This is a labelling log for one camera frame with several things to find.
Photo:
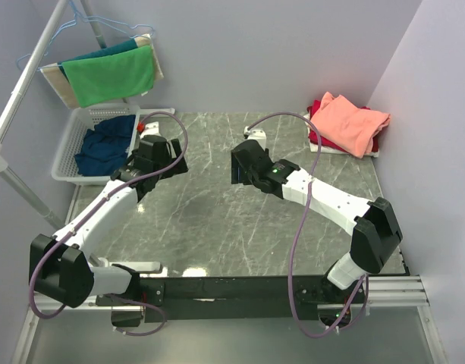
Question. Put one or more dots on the white rack foot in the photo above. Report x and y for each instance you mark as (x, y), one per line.
(136, 109)

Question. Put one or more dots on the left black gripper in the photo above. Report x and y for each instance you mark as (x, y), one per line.
(176, 149)

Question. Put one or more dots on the blue t shirt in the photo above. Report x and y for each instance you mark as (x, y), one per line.
(106, 147)

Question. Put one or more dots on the green towel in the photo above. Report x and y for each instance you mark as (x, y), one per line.
(122, 75)

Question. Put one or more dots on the aluminium rail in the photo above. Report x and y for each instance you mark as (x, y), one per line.
(384, 292)

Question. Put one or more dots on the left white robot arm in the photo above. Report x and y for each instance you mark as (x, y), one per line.
(59, 265)

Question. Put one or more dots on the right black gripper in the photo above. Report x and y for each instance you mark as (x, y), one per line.
(236, 168)

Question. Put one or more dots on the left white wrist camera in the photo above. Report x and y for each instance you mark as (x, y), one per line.
(148, 129)

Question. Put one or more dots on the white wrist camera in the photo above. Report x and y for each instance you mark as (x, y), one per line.
(148, 129)
(256, 134)

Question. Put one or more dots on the white folded t shirt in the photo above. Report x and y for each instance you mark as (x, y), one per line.
(354, 136)

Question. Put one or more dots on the white clothes rack pole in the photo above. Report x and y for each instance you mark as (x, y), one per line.
(10, 110)

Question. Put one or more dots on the salmon folded t shirt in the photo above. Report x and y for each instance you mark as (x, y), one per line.
(341, 106)

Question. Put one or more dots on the black base beam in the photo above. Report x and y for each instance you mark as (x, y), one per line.
(259, 297)

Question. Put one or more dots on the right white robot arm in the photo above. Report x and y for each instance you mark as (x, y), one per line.
(372, 225)

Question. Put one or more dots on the teal towel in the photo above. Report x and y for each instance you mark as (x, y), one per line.
(103, 51)

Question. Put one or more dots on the blue wire hanger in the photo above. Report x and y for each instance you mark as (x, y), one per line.
(66, 15)

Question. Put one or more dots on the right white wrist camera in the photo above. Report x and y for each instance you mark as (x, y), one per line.
(256, 134)

